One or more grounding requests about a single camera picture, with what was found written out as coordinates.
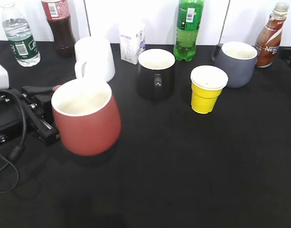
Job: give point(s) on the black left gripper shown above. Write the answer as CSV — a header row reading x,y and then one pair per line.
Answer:
x,y
36,102

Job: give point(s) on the red ceramic mug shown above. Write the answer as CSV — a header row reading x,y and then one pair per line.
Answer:
x,y
87,116

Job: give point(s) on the brown coffee drink bottle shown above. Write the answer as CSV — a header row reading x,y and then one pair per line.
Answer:
x,y
269,39

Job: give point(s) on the white ceramic mug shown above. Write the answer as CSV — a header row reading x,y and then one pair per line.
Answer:
x,y
94,59

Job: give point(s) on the black ceramic mug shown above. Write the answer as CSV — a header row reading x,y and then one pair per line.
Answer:
x,y
156,74

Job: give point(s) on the green sprite bottle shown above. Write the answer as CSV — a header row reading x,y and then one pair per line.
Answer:
x,y
188,23

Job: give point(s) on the grey ceramic mug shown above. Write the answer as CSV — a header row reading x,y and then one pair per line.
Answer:
x,y
237,60

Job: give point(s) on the clear water bottle green label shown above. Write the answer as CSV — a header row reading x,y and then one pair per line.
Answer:
x,y
19,35

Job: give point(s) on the dark cola bottle red label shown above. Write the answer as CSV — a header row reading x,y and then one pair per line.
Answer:
x,y
59,19

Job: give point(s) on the white milk carton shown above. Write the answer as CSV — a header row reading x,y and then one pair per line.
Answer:
x,y
132,40

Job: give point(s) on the yellow paper cup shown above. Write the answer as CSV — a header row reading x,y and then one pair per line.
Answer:
x,y
207,83

